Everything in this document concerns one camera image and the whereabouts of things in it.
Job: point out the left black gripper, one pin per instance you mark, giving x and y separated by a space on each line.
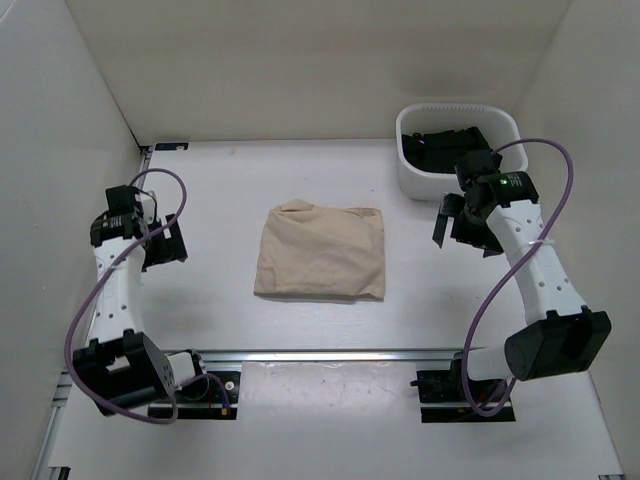
170 249

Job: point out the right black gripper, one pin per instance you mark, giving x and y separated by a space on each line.
452 205

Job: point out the beige trousers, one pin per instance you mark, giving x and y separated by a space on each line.
309 251

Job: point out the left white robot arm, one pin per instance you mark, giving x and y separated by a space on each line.
120 363

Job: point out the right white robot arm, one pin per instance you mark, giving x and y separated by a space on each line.
500 214

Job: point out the black folded trousers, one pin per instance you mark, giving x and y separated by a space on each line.
438 152

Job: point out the small blue label sticker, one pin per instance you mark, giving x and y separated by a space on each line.
171 146

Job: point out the white plastic basket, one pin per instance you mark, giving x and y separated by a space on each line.
497 126

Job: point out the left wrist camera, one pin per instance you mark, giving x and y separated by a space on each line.
131 199

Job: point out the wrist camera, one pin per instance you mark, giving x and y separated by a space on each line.
475 164
131 199

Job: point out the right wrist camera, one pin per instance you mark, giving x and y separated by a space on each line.
475 164

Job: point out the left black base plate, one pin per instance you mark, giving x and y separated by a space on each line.
208 400

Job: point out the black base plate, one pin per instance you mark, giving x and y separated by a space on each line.
442 401
208 400

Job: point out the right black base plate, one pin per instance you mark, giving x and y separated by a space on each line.
442 401

